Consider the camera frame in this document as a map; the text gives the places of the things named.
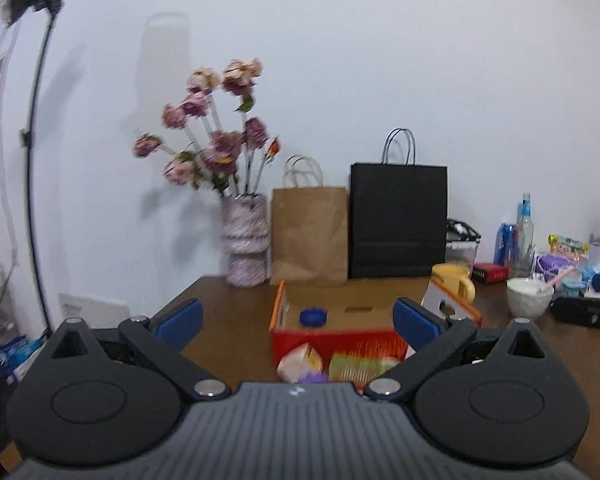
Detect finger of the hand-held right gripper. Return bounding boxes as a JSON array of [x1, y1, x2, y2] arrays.
[[550, 296, 600, 325]]

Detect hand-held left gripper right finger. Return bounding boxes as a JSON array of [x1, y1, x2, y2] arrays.
[[364, 297, 548, 403]]

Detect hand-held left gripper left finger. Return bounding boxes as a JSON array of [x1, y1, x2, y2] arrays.
[[50, 298, 232, 402]]

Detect red cardboard box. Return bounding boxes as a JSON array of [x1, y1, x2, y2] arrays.
[[269, 280, 482, 383]]

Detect pink plastic stick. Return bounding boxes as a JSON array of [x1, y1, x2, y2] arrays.
[[540, 266, 577, 292]]

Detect white dimpled bowl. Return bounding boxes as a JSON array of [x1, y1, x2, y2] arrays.
[[506, 277, 555, 321]]

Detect purple plastic container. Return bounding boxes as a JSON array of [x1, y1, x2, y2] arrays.
[[536, 252, 576, 277]]

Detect yellow mug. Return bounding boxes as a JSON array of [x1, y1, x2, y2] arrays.
[[431, 263, 476, 304]]

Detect colourful snack packet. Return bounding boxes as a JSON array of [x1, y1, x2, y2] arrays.
[[547, 233, 591, 257]]

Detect clear drinking glass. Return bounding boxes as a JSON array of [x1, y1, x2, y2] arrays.
[[510, 251, 537, 279]]

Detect clear container with black lid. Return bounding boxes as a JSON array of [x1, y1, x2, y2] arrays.
[[446, 218, 482, 272]]

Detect small red box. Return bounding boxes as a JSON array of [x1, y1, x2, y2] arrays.
[[472, 262, 510, 284]]

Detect blue drink can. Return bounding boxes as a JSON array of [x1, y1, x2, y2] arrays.
[[495, 222, 520, 267]]

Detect glass bottle with blue label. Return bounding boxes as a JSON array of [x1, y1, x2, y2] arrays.
[[516, 192, 535, 261]]

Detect purple and white vase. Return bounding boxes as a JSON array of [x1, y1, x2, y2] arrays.
[[221, 193, 271, 289]]

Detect dark blue ribbed lid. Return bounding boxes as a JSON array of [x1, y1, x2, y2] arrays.
[[300, 307, 328, 329]]

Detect black paper bag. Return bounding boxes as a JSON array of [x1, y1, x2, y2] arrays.
[[349, 128, 450, 281]]

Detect brown paper bag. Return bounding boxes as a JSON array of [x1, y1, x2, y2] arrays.
[[270, 155, 350, 288]]

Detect blue and white packet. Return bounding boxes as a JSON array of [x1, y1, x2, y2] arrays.
[[0, 334, 48, 385]]

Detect pink artificial flowers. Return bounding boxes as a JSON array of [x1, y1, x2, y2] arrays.
[[132, 57, 283, 199]]

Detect black light stand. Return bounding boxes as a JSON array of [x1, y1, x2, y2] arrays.
[[19, 10, 65, 332]]

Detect white wall appliance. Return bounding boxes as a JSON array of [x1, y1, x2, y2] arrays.
[[57, 292, 130, 332]]

